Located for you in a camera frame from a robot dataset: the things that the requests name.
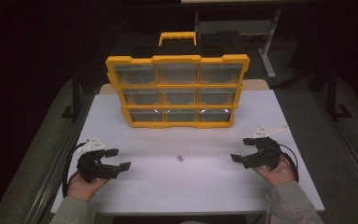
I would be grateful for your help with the grey metal desk frame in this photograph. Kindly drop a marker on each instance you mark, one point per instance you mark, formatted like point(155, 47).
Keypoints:
point(268, 46)

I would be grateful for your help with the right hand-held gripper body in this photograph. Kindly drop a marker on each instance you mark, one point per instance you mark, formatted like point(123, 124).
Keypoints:
point(268, 152)

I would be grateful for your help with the yellow organizer case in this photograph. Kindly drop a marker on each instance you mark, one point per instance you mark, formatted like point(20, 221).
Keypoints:
point(177, 84)

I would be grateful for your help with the person's left hand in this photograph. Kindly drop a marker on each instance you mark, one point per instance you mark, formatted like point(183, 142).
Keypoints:
point(82, 188)

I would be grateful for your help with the person's right hand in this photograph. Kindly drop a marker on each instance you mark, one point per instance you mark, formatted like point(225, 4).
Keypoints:
point(276, 175)

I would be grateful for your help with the aluminium rail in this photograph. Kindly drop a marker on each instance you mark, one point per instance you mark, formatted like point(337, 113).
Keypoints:
point(56, 174)
point(351, 155)

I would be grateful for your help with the black metal stand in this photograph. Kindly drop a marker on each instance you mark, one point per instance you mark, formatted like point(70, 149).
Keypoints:
point(75, 96)
point(332, 93)

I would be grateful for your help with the clear plastic organizer drawer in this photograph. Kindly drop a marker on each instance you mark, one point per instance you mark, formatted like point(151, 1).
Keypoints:
point(141, 97)

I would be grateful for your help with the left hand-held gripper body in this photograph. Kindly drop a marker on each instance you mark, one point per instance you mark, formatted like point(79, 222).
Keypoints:
point(88, 165)

